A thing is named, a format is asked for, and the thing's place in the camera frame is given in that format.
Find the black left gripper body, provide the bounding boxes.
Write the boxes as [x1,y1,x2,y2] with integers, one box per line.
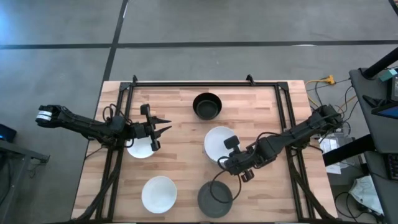
[129,103,162,152]

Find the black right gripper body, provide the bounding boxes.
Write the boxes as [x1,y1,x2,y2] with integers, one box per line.
[223,134,261,183]

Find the dark grey bowl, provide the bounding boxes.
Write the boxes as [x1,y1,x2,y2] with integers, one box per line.
[197,180,234,219]

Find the black bowl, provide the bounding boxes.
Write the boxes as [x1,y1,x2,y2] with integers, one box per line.
[192,91,223,121]

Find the white paper sheets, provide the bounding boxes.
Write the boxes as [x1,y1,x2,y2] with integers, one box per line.
[319,136,343,175]

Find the black desk crossbar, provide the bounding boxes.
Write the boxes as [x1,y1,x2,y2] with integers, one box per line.
[322,134,376,166]

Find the white plastic bag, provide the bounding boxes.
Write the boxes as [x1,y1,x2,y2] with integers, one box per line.
[348,175,384,216]

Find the black side desk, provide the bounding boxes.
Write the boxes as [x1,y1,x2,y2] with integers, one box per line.
[348,67,398,224]

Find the black device with blue light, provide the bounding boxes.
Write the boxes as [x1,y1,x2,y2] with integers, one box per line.
[0,123,18,143]

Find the black keyboard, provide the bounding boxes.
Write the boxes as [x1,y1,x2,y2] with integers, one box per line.
[386,153,398,181]

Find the tablet with blue screen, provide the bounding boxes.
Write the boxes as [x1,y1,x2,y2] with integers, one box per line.
[362,95,398,119]

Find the black round pole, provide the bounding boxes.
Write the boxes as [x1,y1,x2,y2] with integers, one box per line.
[362,46,398,79]

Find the teal small box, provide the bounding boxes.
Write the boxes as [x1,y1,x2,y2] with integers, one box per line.
[379,68,398,82]

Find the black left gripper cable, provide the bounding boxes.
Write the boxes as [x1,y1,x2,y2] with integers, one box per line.
[102,103,135,149]

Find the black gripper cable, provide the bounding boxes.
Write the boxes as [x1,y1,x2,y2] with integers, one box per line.
[209,169,243,205]
[102,103,135,149]

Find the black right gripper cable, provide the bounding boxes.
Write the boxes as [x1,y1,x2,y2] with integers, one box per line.
[209,169,243,205]

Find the black aluminium rig frame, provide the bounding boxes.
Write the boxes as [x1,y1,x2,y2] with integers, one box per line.
[71,74,338,224]

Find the yellow extension cable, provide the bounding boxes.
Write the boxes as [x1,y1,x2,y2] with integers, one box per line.
[304,79,358,108]

